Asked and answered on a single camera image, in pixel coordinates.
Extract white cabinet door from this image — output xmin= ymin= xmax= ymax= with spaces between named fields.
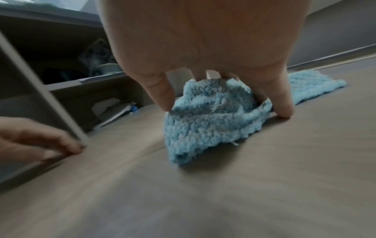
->
xmin=0 ymin=30 xmax=90 ymax=189

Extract light blue fluffy cloth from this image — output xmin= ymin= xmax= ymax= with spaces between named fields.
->
xmin=163 ymin=69 xmax=347 ymax=166

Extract person's left hand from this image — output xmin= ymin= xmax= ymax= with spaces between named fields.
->
xmin=0 ymin=116 xmax=84 ymax=164

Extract dark round object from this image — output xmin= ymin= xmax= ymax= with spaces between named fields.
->
xmin=41 ymin=66 xmax=90 ymax=85

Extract white paper sheets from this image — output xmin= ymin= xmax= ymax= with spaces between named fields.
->
xmin=90 ymin=97 xmax=139 ymax=130

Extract grey shelf unit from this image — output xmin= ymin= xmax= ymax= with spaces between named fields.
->
xmin=0 ymin=0 xmax=180 ymax=133

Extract pale green round container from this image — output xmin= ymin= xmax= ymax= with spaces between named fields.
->
xmin=97 ymin=63 xmax=123 ymax=75

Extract crumpled clear plastic bag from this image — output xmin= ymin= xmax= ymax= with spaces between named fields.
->
xmin=78 ymin=38 xmax=118 ymax=77

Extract person's right hand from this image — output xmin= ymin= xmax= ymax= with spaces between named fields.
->
xmin=97 ymin=0 xmax=312 ymax=119

